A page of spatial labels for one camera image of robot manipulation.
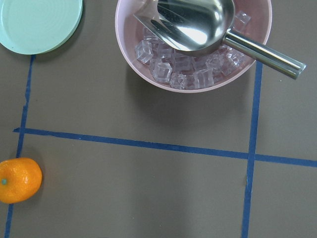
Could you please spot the light green plate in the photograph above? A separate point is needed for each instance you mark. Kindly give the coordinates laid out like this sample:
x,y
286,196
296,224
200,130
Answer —
x,y
32,27

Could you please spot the steel ice scoop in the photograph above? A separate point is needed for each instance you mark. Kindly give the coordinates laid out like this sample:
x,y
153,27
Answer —
x,y
199,27

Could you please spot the orange mandarin fruit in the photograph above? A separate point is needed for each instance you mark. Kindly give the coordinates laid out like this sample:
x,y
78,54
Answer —
x,y
20,179

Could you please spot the pink bowl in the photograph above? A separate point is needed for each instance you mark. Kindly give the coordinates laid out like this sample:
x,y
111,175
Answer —
x,y
164,67

